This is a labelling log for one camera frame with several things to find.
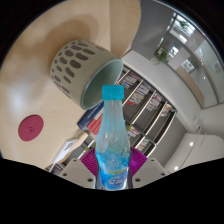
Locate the flat round red coaster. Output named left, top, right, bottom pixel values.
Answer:
left=17, top=114, right=45, bottom=142

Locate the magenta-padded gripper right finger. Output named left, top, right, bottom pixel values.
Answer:
left=128, top=146, right=169, bottom=189

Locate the grey shelf unit with books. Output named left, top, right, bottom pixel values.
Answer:
left=76, top=66, right=178, bottom=161

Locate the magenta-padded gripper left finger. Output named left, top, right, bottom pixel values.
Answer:
left=59, top=147, right=101, bottom=189

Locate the red hardcover book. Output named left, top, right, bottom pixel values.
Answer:
left=88, top=113, right=104, bottom=137

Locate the round-backed wooden chair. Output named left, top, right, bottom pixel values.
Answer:
left=109, top=0, right=143, bottom=58

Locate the grey-green spotted ceramic mug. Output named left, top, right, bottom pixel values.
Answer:
left=49, top=39, right=125, bottom=111

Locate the dark blue thick book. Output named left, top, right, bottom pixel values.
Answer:
left=77, top=99, right=105, bottom=134

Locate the clear bottle with teal cap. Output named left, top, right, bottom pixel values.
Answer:
left=94, top=84, right=132, bottom=191

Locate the small potted plant on ledge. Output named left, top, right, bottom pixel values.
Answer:
left=153, top=46, right=170, bottom=65

